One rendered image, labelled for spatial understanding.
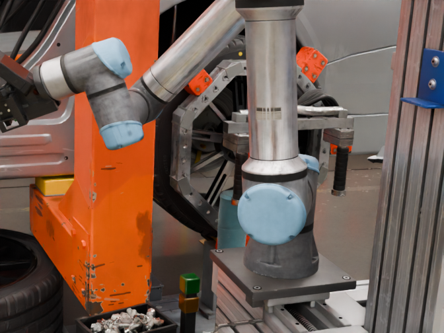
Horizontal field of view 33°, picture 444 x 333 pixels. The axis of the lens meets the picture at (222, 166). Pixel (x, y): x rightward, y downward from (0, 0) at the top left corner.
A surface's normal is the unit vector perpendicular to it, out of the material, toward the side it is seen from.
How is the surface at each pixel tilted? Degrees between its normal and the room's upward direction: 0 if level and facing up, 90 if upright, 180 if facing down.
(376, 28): 90
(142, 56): 90
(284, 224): 97
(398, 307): 90
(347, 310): 0
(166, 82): 104
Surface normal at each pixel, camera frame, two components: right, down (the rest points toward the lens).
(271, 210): -0.22, 0.36
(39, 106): 0.00, 0.49
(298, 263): 0.34, -0.04
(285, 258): 0.06, -0.04
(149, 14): 0.44, 0.26
